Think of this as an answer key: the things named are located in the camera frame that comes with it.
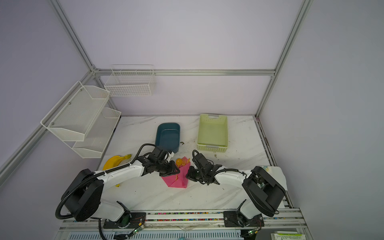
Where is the dark teal plastic bin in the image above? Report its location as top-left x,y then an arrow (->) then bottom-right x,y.
155,123 -> 181,153

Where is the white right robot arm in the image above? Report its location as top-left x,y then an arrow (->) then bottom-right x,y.
186,150 -> 286,228

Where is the white wire wall basket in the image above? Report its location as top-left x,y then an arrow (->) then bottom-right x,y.
105,65 -> 156,97

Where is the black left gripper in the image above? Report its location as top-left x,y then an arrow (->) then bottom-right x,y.
155,160 -> 180,177

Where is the white mesh lower shelf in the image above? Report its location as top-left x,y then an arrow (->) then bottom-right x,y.
72,108 -> 121,159

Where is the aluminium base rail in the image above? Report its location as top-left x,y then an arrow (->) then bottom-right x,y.
55,209 -> 313,240

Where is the colourful tissue pack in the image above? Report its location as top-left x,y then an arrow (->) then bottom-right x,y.
262,166 -> 288,191

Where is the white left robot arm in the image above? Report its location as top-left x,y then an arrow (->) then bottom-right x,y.
55,145 -> 180,226

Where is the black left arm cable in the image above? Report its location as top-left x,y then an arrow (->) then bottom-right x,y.
54,143 -> 157,240

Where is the light green perforated basket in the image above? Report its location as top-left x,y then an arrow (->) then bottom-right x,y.
197,114 -> 229,153

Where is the pink paper napkin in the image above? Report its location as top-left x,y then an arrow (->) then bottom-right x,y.
162,157 -> 191,189

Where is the white mesh upper shelf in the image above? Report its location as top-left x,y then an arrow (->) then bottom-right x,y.
41,82 -> 110,142

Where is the yellow plastic spoon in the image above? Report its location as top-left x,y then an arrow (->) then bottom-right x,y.
176,159 -> 183,167

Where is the aluminium frame post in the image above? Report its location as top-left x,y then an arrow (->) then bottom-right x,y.
255,0 -> 313,120

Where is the white mesh shelf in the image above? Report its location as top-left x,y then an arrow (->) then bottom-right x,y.
41,82 -> 110,142
72,108 -> 121,159

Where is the yellow banana bunch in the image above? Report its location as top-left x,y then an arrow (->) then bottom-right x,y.
103,154 -> 132,171

